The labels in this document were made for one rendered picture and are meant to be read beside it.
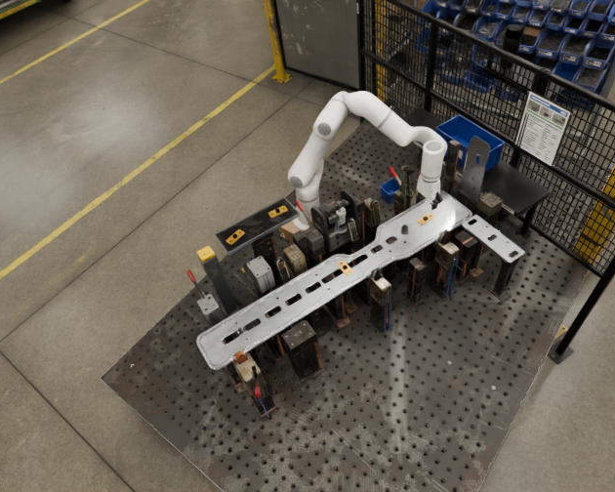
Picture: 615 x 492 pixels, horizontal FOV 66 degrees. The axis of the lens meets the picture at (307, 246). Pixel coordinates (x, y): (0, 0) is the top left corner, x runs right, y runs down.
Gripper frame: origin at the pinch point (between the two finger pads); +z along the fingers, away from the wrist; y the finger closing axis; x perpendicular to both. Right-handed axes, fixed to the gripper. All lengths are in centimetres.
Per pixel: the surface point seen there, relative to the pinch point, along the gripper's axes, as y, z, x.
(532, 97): 2, -30, 54
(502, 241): 30.8, 12.0, 17.0
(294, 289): -4, 12, -71
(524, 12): -99, 8, 177
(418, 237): 6.4, 12.0, -10.0
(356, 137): -102, 42, 35
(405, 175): -15.5, -4.9, 0.2
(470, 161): -2.0, -7.2, 26.6
